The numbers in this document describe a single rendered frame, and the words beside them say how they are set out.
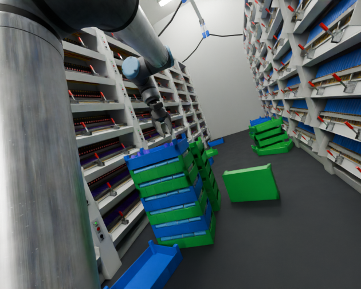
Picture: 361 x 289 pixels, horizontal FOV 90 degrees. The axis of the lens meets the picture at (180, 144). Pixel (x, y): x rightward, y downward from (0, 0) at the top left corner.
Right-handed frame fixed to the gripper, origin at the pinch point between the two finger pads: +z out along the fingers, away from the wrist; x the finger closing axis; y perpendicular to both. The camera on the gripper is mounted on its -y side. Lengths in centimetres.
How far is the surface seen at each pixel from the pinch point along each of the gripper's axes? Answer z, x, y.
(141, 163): 8.3, 17.1, 6.4
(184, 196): 31.9, 3.3, 4.6
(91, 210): 20, 49, 17
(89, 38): -105, 20, 43
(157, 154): 7.8, 8.1, 0.9
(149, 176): 15.8, 15.4, 7.4
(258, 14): -82, -126, 36
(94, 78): -61, 26, 31
